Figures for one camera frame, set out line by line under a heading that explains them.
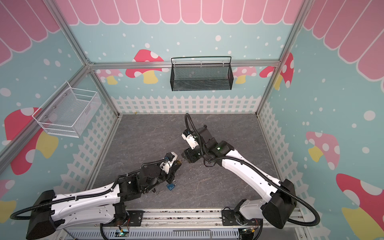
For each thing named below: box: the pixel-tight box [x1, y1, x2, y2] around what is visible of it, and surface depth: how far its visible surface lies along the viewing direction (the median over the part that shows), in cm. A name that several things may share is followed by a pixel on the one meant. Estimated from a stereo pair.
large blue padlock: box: [166, 180, 178, 191], surface depth 85 cm
